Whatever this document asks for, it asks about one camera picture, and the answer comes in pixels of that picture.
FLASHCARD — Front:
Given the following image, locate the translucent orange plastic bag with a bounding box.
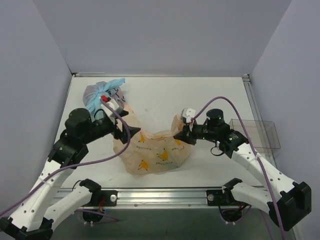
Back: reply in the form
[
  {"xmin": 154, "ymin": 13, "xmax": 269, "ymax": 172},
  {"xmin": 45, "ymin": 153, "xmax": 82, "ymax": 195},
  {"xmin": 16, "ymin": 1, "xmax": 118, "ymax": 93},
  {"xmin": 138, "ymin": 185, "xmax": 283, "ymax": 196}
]
[{"xmin": 119, "ymin": 104, "xmax": 192, "ymax": 176}]

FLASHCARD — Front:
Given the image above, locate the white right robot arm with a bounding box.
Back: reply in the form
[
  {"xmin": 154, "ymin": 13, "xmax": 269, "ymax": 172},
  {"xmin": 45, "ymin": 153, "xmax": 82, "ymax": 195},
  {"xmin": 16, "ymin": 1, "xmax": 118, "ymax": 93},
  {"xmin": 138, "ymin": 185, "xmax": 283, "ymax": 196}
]
[{"xmin": 174, "ymin": 108, "xmax": 312, "ymax": 232}]

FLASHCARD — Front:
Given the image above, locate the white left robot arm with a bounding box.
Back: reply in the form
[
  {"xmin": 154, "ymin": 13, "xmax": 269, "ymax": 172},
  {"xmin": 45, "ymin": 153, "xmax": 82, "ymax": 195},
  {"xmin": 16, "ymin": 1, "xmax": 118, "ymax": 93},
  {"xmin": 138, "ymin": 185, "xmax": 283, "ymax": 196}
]
[{"xmin": 0, "ymin": 108, "xmax": 141, "ymax": 240}]

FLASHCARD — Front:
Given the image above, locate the blue tied plastic bag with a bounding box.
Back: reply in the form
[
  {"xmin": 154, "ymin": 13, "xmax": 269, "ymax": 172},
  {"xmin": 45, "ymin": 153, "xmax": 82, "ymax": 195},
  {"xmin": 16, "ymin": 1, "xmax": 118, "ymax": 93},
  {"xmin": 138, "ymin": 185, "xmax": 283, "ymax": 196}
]
[{"xmin": 82, "ymin": 78, "xmax": 128, "ymax": 120}]

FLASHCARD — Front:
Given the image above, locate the clear acrylic box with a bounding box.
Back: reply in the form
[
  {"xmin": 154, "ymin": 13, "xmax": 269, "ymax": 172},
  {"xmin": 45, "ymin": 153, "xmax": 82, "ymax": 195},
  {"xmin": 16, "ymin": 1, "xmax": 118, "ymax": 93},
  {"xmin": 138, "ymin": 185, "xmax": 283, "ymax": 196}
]
[{"xmin": 242, "ymin": 120, "xmax": 281, "ymax": 153}]

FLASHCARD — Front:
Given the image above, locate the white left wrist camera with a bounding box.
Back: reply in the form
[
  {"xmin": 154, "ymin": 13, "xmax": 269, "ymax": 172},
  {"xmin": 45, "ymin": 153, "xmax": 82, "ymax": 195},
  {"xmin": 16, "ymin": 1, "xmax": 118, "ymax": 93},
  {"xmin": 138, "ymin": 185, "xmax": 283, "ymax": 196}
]
[{"xmin": 100, "ymin": 95, "xmax": 124, "ymax": 119}]

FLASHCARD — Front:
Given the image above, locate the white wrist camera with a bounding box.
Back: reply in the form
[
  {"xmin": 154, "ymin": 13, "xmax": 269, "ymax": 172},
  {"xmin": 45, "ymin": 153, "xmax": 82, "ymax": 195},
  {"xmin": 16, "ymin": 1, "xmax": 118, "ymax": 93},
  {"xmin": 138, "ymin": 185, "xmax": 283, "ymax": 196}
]
[
  {"xmin": 180, "ymin": 108, "xmax": 196, "ymax": 124},
  {"xmin": 100, "ymin": 95, "xmax": 124, "ymax": 119}
]

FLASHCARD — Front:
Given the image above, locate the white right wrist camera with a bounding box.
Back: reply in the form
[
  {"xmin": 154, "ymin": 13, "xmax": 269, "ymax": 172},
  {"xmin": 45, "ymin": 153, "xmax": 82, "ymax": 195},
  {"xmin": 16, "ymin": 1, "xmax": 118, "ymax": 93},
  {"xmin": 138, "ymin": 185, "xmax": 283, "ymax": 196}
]
[{"xmin": 180, "ymin": 108, "xmax": 196, "ymax": 124}]

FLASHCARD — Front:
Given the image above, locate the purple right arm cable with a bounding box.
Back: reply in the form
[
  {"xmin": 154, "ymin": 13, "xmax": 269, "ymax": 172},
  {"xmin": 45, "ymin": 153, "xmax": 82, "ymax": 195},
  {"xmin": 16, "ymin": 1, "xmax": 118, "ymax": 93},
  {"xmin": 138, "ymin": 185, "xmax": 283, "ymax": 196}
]
[{"xmin": 192, "ymin": 96, "xmax": 288, "ymax": 240}]

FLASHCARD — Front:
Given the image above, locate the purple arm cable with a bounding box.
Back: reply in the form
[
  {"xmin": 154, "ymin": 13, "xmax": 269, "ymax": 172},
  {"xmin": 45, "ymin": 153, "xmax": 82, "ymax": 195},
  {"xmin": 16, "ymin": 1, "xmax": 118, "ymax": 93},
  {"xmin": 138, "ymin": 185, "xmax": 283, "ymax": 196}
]
[
  {"xmin": 192, "ymin": 96, "xmax": 288, "ymax": 240},
  {"xmin": 0, "ymin": 96, "xmax": 131, "ymax": 223}
]

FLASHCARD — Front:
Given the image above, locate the aluminium front rail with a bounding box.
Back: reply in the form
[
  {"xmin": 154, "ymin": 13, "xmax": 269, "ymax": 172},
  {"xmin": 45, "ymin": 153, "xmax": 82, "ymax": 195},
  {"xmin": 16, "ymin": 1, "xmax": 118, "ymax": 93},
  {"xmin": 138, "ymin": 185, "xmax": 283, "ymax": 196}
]
[{"xmin": 57, "ymin": 186, "xmax": 298, "ymax": 210}]

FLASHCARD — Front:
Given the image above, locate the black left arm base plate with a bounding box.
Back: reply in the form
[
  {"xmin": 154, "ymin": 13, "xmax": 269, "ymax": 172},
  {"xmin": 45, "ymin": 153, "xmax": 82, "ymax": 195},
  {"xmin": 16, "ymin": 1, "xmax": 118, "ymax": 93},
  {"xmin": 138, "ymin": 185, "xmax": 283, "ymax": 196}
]
[{"xmin": 84, "ymin": 189, "xmax": 118, "ymax": 208}]

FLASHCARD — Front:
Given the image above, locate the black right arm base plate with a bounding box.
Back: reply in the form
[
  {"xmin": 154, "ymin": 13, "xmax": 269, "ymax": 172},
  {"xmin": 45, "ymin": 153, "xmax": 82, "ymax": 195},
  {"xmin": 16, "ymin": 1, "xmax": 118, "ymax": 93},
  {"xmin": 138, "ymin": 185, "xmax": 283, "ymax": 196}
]
[{"xmin": 206, "ymin": 189, "xmax": 248, "ymax": 207}]

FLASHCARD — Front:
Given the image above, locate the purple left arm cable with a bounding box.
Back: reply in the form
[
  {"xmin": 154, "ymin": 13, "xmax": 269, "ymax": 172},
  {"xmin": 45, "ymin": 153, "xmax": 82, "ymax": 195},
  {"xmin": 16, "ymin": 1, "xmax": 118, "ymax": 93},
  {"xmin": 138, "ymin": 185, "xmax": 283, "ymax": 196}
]
[{"xmin": 0, "ymin": 96, "xmax": 131, "ymax": 223}]

